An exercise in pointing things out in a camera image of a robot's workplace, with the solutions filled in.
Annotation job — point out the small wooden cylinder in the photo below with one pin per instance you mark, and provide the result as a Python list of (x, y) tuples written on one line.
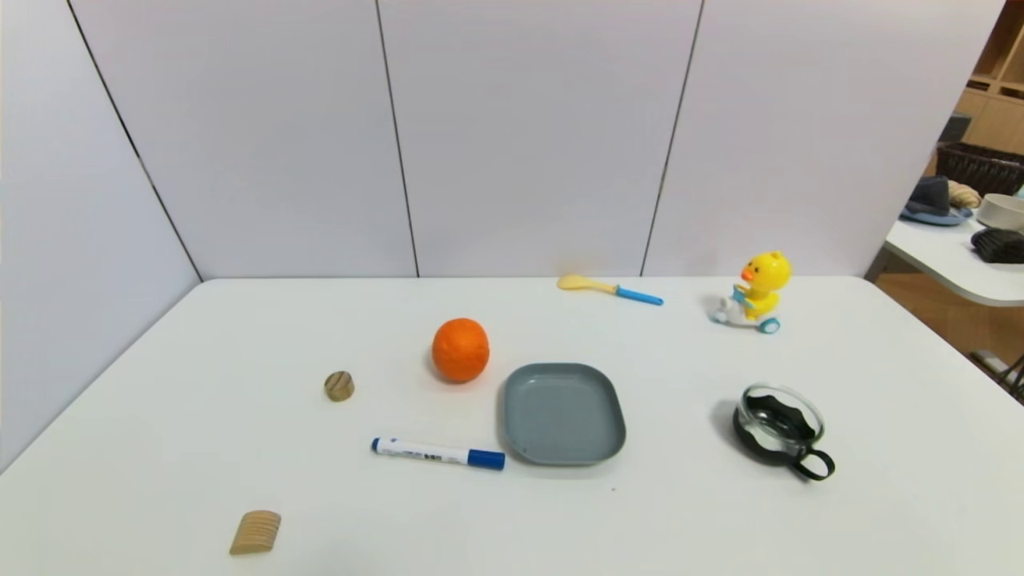
[(339, 386)]

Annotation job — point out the grey square dish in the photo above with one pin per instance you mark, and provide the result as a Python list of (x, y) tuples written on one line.
[(563, 414)]

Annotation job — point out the orange fruit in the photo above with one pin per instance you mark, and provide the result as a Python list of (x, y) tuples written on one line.
[(460, 350)]

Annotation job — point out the blue white whiteboard marker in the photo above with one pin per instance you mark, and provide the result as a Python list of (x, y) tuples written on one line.
[(436, 454)]

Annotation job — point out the yellow duck scooter toy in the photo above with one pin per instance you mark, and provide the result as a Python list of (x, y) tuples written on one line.
[(756, 293)]

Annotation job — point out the glass cup with black holder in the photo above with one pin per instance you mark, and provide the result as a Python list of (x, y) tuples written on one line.
[(781, 429)]

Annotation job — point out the ridged wooden block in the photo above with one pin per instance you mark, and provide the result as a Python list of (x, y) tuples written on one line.
[(256, 533)]

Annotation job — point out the blue grey hat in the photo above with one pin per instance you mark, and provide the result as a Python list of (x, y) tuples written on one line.
[(933, 202)]

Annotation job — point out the white side table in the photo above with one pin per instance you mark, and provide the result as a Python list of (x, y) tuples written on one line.
[(952, 256)]

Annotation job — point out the beige plush item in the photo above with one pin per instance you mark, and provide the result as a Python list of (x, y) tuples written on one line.
[(964, 194)]

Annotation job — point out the dark wicker basket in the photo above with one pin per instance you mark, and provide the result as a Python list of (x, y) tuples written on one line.
[(981, 168)]

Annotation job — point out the black knitted item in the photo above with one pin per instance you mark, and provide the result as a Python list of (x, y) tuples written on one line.
[(998, 245)]

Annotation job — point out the white bowl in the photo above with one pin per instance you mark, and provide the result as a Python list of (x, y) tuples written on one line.
[(1002, 212)]

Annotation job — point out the wooden shelf unit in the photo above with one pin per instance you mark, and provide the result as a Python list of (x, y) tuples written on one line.
[(998, 88)]

